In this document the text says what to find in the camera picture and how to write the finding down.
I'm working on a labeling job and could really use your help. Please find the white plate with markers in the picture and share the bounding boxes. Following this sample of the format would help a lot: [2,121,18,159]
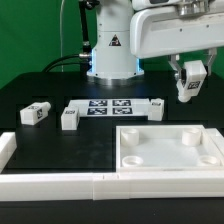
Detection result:
[68,99,150,117]

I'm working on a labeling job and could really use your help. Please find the grey thin cable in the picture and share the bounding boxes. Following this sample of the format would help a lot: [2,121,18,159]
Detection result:
[59,0,66,73]

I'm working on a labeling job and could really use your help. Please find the black cable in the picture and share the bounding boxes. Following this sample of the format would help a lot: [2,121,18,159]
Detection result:
[42,0,93,73]

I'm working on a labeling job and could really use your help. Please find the white square table top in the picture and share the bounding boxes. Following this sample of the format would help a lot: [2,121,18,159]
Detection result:
[116,125,224,172]

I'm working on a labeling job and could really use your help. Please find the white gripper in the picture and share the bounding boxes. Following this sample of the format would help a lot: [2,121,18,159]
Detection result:
[130,5,224,81]

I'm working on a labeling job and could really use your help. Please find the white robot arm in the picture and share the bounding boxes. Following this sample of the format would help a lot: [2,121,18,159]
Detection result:
[87,0,224,84]

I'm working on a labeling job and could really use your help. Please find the white U-shaped fence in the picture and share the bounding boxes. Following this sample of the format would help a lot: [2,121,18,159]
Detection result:
[0,129,224,201]

